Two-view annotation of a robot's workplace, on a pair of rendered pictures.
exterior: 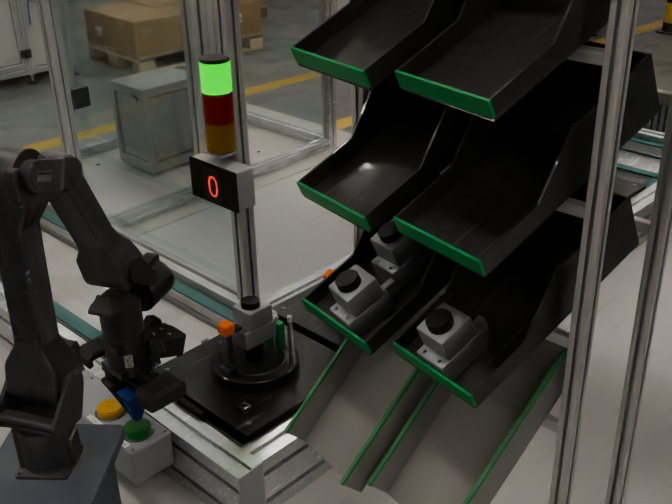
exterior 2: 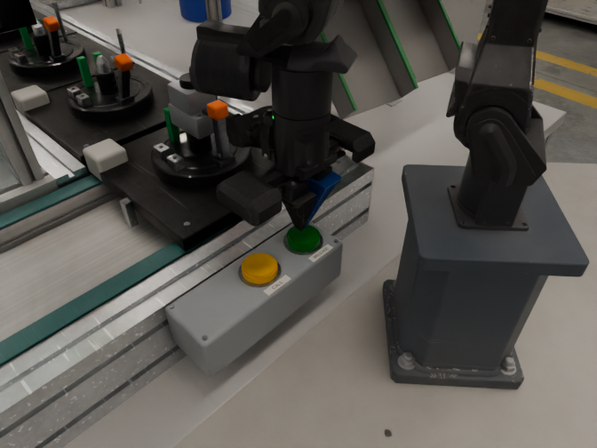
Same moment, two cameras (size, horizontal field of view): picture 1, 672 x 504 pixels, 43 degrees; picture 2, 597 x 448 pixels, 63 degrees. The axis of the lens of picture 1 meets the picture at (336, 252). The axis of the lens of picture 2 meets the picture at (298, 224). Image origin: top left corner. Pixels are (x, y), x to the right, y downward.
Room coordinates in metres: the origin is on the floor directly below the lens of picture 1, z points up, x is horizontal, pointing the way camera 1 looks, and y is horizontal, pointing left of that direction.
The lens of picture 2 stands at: (1.00, 0.72, 1.36)
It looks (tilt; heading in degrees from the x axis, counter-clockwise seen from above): 41 degrees down; 270
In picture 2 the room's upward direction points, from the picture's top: straight up
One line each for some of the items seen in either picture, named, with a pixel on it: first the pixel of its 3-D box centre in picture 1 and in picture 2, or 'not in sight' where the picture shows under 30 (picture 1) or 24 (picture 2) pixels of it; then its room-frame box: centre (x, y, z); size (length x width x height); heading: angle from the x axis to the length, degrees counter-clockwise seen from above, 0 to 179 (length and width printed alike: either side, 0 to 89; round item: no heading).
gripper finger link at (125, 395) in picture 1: (142, 405); (311, 197); (0.98, 0.28, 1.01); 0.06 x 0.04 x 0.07; 136
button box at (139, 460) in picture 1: (113, 427); (261, 289); (1.04, 0.34, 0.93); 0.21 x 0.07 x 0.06; 46
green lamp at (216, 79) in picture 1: (215, 76); not in sight; (1.35, 0.19, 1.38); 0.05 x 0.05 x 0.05
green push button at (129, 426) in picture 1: (137, 430); (303, 240); (0.99, 0.29, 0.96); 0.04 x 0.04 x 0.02
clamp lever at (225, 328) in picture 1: (231, 342); (216, 128); (1.10, 0.16, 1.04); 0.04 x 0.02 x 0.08; 136
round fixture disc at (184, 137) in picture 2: (254, 362); (202, 154); (1.13, 0.13, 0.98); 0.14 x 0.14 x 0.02
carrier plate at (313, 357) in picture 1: (255, 372); (203, 165); (1.13, 0.13, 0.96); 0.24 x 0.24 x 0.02; 46
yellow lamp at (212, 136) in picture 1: (220, 135); not in sight; (1.35, 0.19, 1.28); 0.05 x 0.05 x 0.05
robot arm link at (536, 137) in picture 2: (36, 399); (506, 127); (0.82, 0.36, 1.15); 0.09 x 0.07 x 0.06; 71
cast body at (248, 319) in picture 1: (256, 316); (189, 100); (1.14, 0.13, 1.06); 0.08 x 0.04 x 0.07; 135
